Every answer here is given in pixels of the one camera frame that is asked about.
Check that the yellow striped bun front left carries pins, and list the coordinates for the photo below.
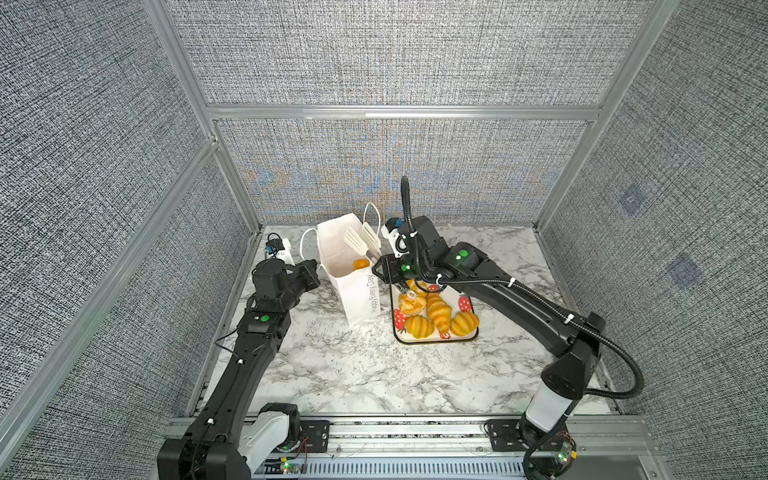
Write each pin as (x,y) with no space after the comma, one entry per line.
(419,327)

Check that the small striped bread roll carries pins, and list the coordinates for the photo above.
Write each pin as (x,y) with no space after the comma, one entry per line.
(418,287)

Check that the aluminium cage frame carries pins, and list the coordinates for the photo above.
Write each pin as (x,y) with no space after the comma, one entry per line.
(145,145)

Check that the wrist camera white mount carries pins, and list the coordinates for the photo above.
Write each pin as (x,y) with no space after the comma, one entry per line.
(278,247)
(391,233)

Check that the yellow striped bun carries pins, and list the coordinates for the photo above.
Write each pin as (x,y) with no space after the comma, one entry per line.
(464,323)
(419,327)

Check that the white paper gift bag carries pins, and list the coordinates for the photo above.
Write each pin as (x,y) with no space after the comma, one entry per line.
(358,291)

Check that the round flaky pastry bread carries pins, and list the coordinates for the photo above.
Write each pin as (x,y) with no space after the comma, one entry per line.
(411,304)

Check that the long twisted yellow bread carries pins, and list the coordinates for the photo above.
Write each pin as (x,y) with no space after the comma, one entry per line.
(360,264)

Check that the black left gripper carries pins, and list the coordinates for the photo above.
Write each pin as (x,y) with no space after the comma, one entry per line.
(307,273)

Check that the yellow striped bun front right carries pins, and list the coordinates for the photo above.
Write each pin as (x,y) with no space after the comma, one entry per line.
(464,323)

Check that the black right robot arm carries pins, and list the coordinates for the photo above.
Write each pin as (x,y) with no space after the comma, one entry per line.
(425,262)

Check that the long striped croissant bread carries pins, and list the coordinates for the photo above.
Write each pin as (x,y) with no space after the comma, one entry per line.
(440,313)

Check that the white strawberry tray black rim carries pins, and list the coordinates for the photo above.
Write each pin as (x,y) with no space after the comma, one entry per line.
(424,313)

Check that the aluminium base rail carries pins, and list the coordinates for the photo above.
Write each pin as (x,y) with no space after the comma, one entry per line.
(455,446)

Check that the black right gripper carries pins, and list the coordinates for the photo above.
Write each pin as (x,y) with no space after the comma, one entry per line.
(389,273)

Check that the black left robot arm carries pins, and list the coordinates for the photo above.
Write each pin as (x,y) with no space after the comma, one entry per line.
(240,360)

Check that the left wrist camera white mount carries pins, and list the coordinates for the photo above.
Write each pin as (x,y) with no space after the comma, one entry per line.
(278,247)

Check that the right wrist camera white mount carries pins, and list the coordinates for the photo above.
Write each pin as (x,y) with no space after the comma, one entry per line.
(391,233)

